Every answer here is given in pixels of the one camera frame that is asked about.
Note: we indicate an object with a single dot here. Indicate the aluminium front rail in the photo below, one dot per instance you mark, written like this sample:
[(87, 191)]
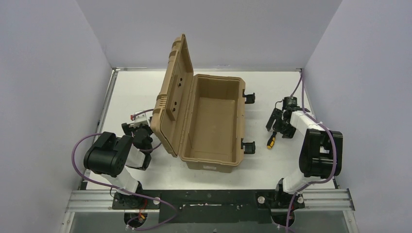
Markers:
[(109, 201)]

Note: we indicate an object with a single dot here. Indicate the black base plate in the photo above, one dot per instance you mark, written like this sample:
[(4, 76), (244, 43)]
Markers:
[(211, 214)]

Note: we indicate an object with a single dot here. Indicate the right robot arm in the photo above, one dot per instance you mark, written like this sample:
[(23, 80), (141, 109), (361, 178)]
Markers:
[(320, 157)]

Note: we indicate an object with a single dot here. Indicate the black yellow handled screwdriver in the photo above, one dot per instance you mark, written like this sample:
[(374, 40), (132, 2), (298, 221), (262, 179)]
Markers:
[(271, 140)]

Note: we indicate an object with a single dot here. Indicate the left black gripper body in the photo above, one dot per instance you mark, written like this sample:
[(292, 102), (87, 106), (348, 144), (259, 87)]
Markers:
[(129, 128)]

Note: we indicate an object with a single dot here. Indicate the tan plastic tool box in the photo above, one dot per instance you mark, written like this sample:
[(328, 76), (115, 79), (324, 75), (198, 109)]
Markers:
[(200, 118)]

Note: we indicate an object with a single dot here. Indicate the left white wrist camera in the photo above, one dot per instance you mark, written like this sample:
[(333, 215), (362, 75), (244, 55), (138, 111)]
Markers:
[(140, 119)]

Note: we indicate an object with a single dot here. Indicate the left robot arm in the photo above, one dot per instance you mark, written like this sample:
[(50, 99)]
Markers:
[(110, 156)]

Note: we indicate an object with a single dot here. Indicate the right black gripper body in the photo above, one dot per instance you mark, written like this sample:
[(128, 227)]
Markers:
[(287, 130)]

